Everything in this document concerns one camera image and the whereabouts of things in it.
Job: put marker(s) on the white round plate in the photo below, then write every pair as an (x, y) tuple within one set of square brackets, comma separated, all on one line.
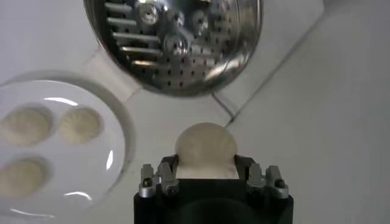
[(91, 170)]

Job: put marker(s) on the stainless steel steamer basket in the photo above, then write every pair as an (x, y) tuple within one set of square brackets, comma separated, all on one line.
[(182, 61)]

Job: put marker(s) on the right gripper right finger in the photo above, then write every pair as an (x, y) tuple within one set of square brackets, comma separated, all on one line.
[(256, 179)]

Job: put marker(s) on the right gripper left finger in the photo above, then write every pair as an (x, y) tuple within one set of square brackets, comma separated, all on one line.
[(166, 179)]

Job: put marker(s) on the white steamed baozi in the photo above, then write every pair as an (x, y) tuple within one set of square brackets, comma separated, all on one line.
[(21, 178), (205, 146), (80, 124), (27, 124)]

